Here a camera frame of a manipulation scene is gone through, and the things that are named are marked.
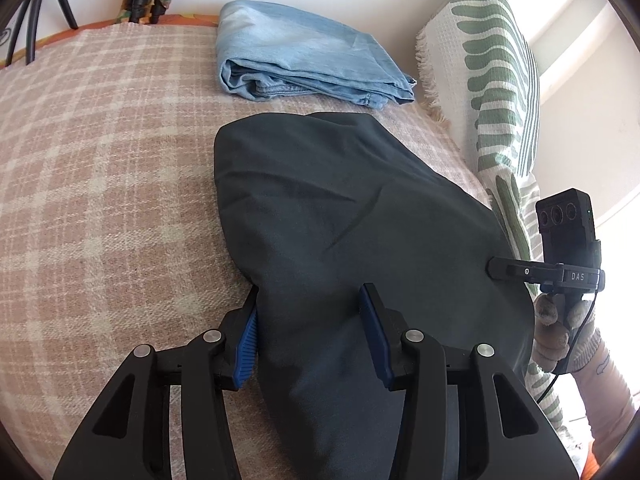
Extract black metal chair frame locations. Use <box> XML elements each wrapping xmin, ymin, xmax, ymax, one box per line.
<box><xmin>4</xmin><ymin>0</ymin><xmax>80</xmax><ymax>67</ymax></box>

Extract light blue jeans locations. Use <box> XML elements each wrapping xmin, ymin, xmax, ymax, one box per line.
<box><xmin>216</xmin><ymin>0</ymin><xmax>419</xmax><ymax>110</ymax></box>

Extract white green leaf pillow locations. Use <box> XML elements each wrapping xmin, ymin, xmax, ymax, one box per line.
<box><xmin>414</xmin><ymin>0</ymin><xmax>572</xmax><ymax>433</ymax></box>

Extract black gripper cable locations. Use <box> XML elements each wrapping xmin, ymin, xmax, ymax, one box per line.
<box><xmin>537</xmin><ymin>294</ymin><xmax>599</xmax><ymax>404</ymax></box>

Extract beige plaid blanket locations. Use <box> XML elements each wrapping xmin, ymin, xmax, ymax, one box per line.
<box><xmin>0</xmin><ymin>22</ymin><xmax>494</xmax><ymax>480</ymax></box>

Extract person's right forearm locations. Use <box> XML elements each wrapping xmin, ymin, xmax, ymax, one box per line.
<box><xmin>574</xmin><ymin>337</ymin><xmax>640</xmax><ymax>467</ymax></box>

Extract black pants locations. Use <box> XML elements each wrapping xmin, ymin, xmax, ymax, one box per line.
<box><xmin>213</xmin><ymin>111</ymin><xmax>537</xmax><ymax>480</ymax></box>

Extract person's right hand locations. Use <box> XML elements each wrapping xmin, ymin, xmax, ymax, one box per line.
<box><xmin>530</xmin><ymin>290</ymin><xmax>607</xmax><ymax>375</ymax></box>

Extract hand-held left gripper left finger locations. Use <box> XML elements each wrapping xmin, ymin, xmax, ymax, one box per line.
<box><xmin>52</xmin><ymin>285</ymin><xmax>262</xmax><ymax>480</ymax></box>

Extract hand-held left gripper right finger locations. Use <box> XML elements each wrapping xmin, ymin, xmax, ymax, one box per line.
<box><xmin>359</xmin><ymin>282</ymin><xmax>581</xmax><ymax>480</ymax></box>

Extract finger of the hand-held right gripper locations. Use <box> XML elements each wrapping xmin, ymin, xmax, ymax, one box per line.
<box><xmin>487</xmin><ymin>256</ymin><xmax>547</xmax><ymax>284</ymax></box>

